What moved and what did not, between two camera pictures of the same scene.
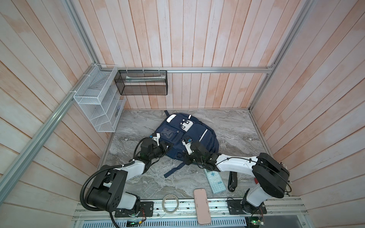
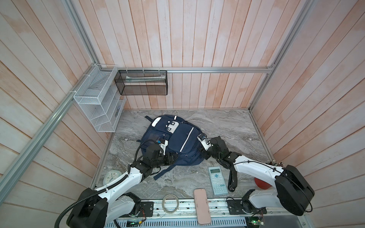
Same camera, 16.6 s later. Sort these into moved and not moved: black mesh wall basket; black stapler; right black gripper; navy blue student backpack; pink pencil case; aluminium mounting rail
Moved: right black gripper; navy blue student backpack
Not moved: aluminium mounting rail; black mesh wall basket; black stapler; pink pencil case
